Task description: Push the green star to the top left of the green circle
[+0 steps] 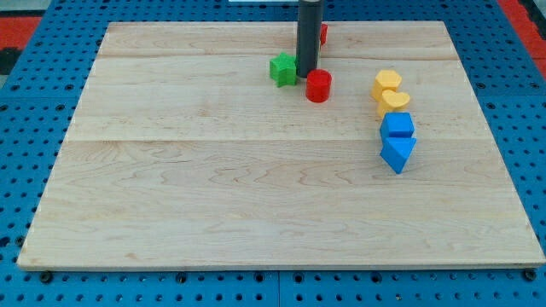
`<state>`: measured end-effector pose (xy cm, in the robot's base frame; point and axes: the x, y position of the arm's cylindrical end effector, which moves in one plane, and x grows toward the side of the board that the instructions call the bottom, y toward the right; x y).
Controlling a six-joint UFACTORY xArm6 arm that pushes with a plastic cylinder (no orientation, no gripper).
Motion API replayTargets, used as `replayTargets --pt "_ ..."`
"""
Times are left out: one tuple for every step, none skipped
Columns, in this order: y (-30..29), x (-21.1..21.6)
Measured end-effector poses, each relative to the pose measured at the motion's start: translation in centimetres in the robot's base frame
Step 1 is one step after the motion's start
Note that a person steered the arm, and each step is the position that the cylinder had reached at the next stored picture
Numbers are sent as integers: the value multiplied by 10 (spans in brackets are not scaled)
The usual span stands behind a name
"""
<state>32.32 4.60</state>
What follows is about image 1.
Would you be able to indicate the green star block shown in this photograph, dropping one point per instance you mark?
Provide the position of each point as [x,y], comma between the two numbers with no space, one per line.
[283,70]

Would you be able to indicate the red cylinder block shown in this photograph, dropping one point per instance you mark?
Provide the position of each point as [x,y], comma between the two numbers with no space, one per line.
[318,84]

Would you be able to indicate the light wooden board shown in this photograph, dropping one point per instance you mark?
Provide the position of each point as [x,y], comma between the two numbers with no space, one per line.
[183,154]

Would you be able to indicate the blue triangle block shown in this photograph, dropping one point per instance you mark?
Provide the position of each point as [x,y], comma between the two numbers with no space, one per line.
[396,151]

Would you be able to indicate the blue cube block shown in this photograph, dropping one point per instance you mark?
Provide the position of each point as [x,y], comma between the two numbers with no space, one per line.
[397,125]

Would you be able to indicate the yellow heart block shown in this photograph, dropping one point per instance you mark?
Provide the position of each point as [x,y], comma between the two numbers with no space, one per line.
[392,101]

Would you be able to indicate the red block behind rod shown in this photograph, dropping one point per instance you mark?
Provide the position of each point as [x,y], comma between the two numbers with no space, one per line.
[323,34]

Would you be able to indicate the yellow hexagon block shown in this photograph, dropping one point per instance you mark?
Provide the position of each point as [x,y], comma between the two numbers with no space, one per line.
[385,80]

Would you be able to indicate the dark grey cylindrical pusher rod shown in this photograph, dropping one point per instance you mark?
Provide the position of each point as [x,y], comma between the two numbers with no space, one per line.
[310,14]

